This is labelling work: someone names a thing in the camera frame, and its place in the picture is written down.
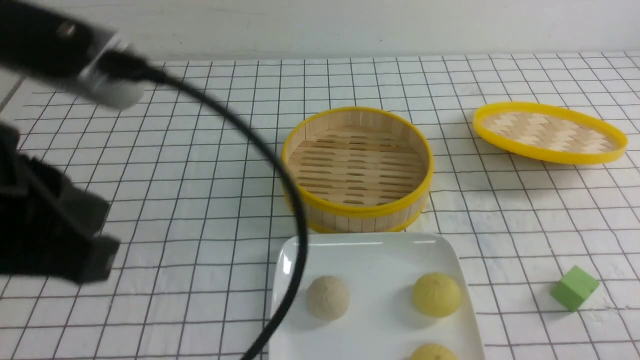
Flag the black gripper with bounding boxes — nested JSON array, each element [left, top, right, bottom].
[[0, 124, 121, 285]]

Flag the beige steamed bun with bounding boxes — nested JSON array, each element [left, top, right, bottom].
[[306, 275, 351, 322]]

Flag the yellow steamed bun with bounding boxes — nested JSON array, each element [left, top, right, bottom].
[[412, 272, 462, 318], [409, 342, 458, 360]]

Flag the bamboo steamer lid yellow rim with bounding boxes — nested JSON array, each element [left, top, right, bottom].
[[472, 101, 628, 166]]

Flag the white square plate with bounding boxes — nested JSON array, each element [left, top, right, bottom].
[[268, 232, 486, 360]]

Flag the yellow steamed bun on plate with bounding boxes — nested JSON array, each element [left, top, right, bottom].
[[412, 272, 462, 318]]

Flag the bamboo steamer basket yellow rim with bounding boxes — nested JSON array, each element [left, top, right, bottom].
[[281, 106, 435, 233]]

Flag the white grid tablecloth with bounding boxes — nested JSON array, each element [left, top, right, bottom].
[[1, 52, 639, 360]]

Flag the green foam cube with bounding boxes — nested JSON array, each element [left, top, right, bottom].
[[550, 265, 601, 313]]

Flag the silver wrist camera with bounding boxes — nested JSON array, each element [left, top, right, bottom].
[[0, 0, 144, 110]]

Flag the black cable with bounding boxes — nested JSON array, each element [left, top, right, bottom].
[[100, 51, 308, 360]]

